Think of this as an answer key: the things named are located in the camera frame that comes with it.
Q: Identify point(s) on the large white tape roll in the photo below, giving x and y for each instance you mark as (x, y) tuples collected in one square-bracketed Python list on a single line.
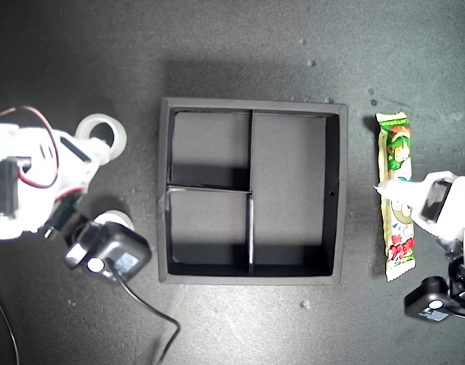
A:
[(84, 124)]

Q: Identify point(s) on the green printed snack bar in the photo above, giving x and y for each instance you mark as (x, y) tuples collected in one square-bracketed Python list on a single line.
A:
[(397, 152)]

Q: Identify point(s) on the small white tape roll green core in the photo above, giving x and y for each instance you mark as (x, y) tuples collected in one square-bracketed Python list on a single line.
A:
[(116, 217)]

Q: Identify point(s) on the black tray with wells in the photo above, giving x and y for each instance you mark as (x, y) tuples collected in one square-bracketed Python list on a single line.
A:
[(289, 171)]

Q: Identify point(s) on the small grey crumb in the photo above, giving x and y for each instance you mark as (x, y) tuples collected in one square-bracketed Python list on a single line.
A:
[(304, 304), (311, 63)]

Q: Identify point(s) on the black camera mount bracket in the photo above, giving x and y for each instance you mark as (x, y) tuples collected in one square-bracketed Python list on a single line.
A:
[(67, 220), (462, 281)]

